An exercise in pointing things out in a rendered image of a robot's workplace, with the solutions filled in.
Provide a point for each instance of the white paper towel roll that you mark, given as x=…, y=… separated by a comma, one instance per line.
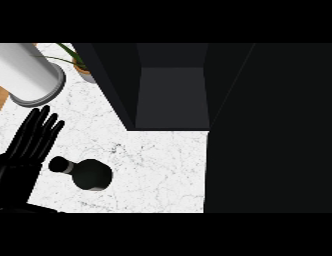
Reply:
x=18, y=71

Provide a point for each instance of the dark grey cabinet door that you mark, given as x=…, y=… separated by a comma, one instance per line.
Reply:
x=281, y=133

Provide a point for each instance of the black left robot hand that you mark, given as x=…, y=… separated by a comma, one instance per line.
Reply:
x=14, y=173

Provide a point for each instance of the dark grey open cabinet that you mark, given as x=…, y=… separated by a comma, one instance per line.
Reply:
x=169, y=96

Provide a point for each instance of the potted green plant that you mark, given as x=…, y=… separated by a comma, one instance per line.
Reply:
x=80, y=65

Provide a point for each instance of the dark green wine bottle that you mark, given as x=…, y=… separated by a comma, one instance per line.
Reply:
x=92, y=174

